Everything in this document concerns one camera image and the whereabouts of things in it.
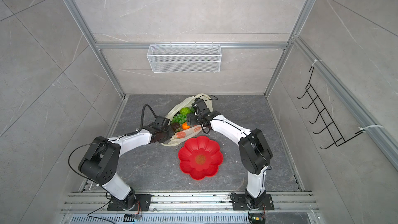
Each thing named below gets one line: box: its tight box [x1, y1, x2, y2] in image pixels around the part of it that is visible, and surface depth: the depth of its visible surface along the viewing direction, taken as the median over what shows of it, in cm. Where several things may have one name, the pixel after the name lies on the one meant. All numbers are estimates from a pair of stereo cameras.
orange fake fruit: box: [181, 122, 191, 131], surface depth 100 cm
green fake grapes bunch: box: [171, 113, 188, 125], surface depth 102 cm
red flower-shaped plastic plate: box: [177, 135, 224, 181], surface depth 89 cm
